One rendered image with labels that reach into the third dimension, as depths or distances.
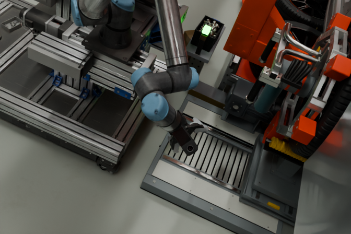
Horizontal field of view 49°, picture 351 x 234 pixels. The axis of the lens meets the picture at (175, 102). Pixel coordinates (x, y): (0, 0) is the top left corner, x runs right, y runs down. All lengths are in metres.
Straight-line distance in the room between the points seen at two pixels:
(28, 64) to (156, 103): 1.50
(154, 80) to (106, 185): 1.15
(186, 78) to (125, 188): 1.14
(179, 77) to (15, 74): 1.40
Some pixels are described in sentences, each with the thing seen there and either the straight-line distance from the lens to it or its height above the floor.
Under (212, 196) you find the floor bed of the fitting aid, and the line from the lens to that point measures 2.28.
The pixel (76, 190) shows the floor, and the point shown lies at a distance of 2.22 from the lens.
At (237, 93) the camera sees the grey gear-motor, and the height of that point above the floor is 0.41.
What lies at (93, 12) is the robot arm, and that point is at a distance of 1.56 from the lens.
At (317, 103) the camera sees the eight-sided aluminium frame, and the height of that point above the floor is 0.97.
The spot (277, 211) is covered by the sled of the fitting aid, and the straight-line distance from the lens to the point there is 2.31.
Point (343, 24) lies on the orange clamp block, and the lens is 2.00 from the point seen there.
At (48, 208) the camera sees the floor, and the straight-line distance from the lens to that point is 2.18.
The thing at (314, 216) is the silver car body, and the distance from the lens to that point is 1.41.
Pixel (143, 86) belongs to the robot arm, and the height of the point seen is 1.12.
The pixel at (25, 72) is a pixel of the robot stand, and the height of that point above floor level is 0.21.
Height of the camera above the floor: 1.95
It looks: 46 degrees down
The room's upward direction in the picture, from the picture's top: 21 degrees clockwise
